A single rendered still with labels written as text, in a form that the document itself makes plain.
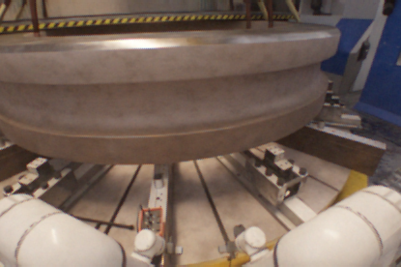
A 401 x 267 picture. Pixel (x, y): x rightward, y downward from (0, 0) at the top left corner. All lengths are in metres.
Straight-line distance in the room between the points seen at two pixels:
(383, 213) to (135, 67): 1.32
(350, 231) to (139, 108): 1.48
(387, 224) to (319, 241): 0.14
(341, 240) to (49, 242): 0.49
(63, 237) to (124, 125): 1.33
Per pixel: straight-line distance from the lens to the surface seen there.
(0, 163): 3.19
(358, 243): 0.46
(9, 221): 0.54
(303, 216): 2.00
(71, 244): 0.45
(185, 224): 1.98
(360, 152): 2.87
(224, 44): 1.46
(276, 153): 1.93
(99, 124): 1.80
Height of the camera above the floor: 1.90
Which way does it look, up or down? 30 degrees down
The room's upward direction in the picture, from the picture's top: 1 degrees counter-clockwise
